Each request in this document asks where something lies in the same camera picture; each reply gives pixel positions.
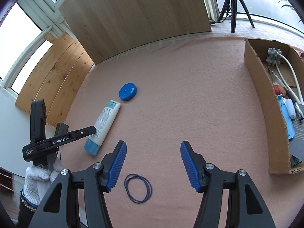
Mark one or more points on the person's left hand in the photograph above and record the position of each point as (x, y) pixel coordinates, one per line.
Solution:
(35, 180)

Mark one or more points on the person's left forearm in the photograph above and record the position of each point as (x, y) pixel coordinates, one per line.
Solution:
(26, 213)

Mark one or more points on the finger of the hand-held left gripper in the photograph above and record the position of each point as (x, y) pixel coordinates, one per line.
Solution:
(85, 131)
(62, 128)

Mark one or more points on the green spider plant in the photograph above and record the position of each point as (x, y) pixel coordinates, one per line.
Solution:
(288, 5)

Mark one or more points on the black tripod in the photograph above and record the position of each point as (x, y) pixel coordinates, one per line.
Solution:
(234, 9)

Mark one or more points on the white window frame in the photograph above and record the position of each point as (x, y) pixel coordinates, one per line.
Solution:
(51, 16)

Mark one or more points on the pink pot saucer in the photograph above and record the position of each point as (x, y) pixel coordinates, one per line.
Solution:
(301, 54)

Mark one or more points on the pine wood panel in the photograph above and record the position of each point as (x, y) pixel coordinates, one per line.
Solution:
(57, 80)

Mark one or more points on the large wooden board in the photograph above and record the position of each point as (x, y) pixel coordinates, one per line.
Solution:
(135, 16)

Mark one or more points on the cardboard box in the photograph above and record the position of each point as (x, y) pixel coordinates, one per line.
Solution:
(261, 95)

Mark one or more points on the white lotion tube blue cap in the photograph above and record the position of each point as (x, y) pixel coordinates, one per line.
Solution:
(104, 121)

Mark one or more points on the blue round case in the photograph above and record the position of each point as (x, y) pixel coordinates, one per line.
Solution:
(127, 91)

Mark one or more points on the dark grey card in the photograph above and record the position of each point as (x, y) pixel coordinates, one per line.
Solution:
(298, 137)

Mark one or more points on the clear black pen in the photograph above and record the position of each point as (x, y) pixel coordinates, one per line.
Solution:
(275, 76)

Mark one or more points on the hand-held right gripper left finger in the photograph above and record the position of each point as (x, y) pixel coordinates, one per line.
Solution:
(116, 166)

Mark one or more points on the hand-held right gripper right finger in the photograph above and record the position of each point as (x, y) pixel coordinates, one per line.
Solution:
(190, 166)

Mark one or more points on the small red object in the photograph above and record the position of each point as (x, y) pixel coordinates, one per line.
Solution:
(277, 90)

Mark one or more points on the small white capsule case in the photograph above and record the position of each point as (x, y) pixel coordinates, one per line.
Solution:
(291, 109)

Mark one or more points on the blue phone stand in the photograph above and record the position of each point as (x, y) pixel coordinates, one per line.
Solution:
(286, 125)

